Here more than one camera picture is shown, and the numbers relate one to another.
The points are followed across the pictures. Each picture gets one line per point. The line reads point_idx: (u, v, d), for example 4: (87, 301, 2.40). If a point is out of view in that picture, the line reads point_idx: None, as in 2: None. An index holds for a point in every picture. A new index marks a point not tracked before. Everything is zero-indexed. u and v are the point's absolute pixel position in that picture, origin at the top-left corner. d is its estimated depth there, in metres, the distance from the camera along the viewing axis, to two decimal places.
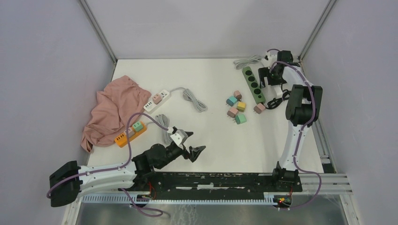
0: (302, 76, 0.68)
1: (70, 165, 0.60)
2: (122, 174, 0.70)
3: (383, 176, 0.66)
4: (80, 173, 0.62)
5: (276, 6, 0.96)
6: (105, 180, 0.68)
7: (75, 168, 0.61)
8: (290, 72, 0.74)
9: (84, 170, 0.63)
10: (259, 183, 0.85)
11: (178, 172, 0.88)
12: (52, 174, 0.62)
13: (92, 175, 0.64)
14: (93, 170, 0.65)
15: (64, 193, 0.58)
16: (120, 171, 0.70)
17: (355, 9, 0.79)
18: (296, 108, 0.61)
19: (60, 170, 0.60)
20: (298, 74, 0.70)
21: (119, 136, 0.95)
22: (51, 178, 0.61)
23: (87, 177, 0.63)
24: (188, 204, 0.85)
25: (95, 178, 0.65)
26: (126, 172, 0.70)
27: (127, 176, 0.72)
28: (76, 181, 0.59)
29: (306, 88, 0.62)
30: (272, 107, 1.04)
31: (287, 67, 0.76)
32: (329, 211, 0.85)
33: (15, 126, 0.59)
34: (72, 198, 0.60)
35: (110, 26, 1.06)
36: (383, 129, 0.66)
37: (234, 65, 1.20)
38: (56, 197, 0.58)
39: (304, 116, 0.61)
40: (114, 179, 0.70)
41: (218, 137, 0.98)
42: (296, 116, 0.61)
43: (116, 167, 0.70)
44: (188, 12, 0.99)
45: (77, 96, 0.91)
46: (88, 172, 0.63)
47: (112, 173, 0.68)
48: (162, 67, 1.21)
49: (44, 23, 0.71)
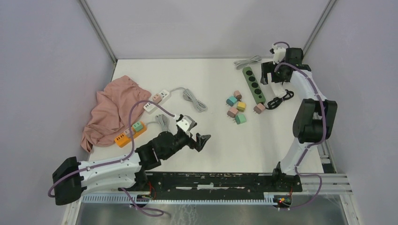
0: (313, 86, 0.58)
1: (71, 161, 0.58)
2: (126, 166, 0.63)
3: (383, 176, 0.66)
4: (80, 168, 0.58)
5: (276, 6, 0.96)
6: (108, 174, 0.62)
7: (76, 164, 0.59)
8: (299, 79, 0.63)
9: (85, 166, 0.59)
10: (258, 183, 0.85)
11: (178, 172, 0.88)
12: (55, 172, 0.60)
13: (93, 170, 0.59)
14: (95, 165, 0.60)
15: (66, 189, 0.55)
16: (123, 164, 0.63)
17: (355, 9, 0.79)
18: (305, 125, 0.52)
19: (61, 168, 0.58)
20: (309, 82, 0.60)
21: (119, 136, 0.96)
22: (54, 177, 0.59)
23: (88, 173, 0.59)
24: (188, 204, 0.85)
25: (96, 173, 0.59)
26: (129, 164, 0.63)
27: (132, 168, 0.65)
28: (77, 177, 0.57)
29: (318, 102, 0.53)
30: (272, 107, 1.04)
31: (296, 72, 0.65)
32: (329, 211, 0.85)
33: (16, 127, 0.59)
34: (77, 195, 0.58)
35: (110, 26, 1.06)
36: (383, 129, 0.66)
37: (234, 65, 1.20)
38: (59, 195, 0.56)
39: (314, 135, 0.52)
40: (118, 172, 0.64)
41: (218, 137, 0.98)
42: (305, 134, 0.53)
43: (118, 160, 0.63)
44: (188, 12, 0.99)
45: (77, 96, 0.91)
46: (89, 168, 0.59)
47: (115, 166, 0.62)
48: (162, 67, 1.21)
49: (44, 24, 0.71)
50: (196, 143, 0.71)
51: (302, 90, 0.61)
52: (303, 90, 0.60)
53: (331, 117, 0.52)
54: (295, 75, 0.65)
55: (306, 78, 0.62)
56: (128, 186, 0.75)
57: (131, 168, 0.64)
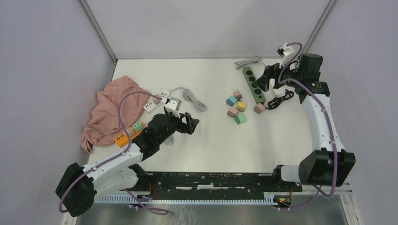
0: (330, 127, 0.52)
1: (72, 168, 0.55)
2: (129, 157, 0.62)
3: (383, 176, 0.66)
4: (86, 171, 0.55)
5: (276, 6, 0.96)
6: (114, 170, 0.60)
7: (80, 168, 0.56)
8: (314, 108, 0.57)
9: (89, 168, 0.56)
10: (258, 183, 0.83)
11: (178, 172, 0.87)
12: (57, 187, 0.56)
13: (99, 169, 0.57)
14: (99, 165, 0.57)
15: (80, 193, 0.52)
16: (126, 155, 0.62)
17: (355, 9, 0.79)
18: (313, 175, 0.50)
19: (64, 178, 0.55)
20: (326, 118, 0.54)
21: (119, 136, 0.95)
22: (58, 191, 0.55)
23: (95, 173, 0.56)
24: (188, 204, 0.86)
25: (104, 171, 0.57)
26: (132, 154, 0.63)
27: (135, 158, 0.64)
28: (86, 179, 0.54)
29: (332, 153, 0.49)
30: (272, 107, 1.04)
31: (310, 99, 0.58)
32: (330, 211, 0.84)
33: (15, 127, 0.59)
34: (89, 199, 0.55)
35: (109, 26, 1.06)
36: (383, 129, 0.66)
37: (234, 65, 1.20)
38: (73, 202, 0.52)
39: (323, 182, 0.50)
40: (123, 166, 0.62)
41: (218, 137, 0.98)
42: (313, 182, 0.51)
43: (120, 153, 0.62)
44: (188, 12, 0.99)
45: (77, 97, 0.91)
46: (95, 168, 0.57)
47: (119, 160, 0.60)
48: (162, 67, 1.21)
49: (44, 23, 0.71)
50: (187, 125, 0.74)
51: (315, 125, 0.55)
52: (317, 126, 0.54)
53: (343, 171, 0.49)
54: (309, 101, 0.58)
55: (321, 109, 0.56)
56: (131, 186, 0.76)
57: (134, 158, 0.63)
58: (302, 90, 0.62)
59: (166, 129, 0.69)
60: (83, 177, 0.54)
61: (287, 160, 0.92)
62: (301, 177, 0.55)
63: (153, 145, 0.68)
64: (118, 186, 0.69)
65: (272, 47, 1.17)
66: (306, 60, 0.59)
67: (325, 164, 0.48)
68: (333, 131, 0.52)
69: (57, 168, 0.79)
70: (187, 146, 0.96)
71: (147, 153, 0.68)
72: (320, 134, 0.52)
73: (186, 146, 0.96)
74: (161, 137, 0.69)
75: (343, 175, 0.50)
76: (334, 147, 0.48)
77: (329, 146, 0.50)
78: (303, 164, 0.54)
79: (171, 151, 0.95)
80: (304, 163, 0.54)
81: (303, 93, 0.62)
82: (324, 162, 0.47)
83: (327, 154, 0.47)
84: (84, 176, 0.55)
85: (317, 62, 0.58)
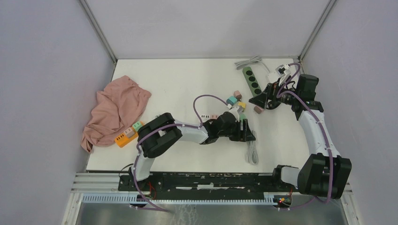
0: (325, 136, 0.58)
1: (165, 116, 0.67)
2: (201, 133, 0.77)
3: (384, 176, 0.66)
4: (177, 123, 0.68)
5: (277, 7, 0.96)
6: (187, 135, 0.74)
7: (172, 119, 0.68)
8: (309, 121, 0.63)
9: (179, 123, 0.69)
10: (258, 183, 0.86)
11: (178, 172, 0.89)
12: (146, 124, 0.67)
13: (185, 127, 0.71)
14: (186, 124, 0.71)
15: (167, 137, 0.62)
16: (200, 130, 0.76)
17: (356, 8, 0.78)
18: (313, 183, 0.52)
19: (157, 121, 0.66)
20: (321, 130, 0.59)
21: (119, 136, 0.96)
22: (144, 128, 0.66)
23: (182, 128, 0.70)
24: (188, 204, 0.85)
25: (186, 131, 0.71)
26: (203, 131, 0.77)
27: (202, 136, 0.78)
28: (176, 129, 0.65)
29: (328, 160, 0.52)
30: (272, 107, 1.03)
31: (306, 113, 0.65)
32: (330, 211, 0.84)
33: (15, 125, 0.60)
34: (166, 147, 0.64)
35: (109, 26, 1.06)
36: (384, 127, 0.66)
37: (234, 66, 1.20)
38: (159, 142, 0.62)
39: (322, 192, 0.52)
40: (192, 136, 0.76)
41: (222, 139, 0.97)
42: (313, 191, 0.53)
43: (197, 125, 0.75)
44: (189, 12, 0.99)
45: (77, 96, 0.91)
46: (184, 124, 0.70)
47: (195, 130, 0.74)
48: (211, 107, 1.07)
49: (44, 25, 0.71)
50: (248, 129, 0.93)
51: (311, 135, 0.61)
52: (312, 136, 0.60)
53: (341, 177, 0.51)
54: (304, 115, 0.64)
55: (316, 122, 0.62)
56: (141, 179, 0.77)
57: (201, 136, 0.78)
58: (298, 108, 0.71)
59: (230, 125, 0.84)
60: (173, 126, 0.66)
61: (287, 161, 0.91)
62: (298, 189, 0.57)
63: (213, 136, 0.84)
64: (143, 169, 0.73)
65: (272, 47, 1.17)
66: (302, 80, 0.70)
67: (323, 168, 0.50)
68: (329, 140, 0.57)
69: (58, 168, 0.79)
70: (188, 145, 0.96)
71: (206, 141, 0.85)
72: (316, 141, 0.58)
73: (186, 149, 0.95)
74: (222, 131, 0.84)
75: (341, 182, 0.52)
76: (330, 152, 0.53)
77: (324, 153, 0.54)
78: (301, 174, 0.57)
79: (171, 151, 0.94)
80: (302, 174, 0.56)
81: (298, 109, 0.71)
82: (321, 166, 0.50)
83: (323, 159, 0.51)
84: (175, 126, 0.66)
85: (313, 83, 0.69)
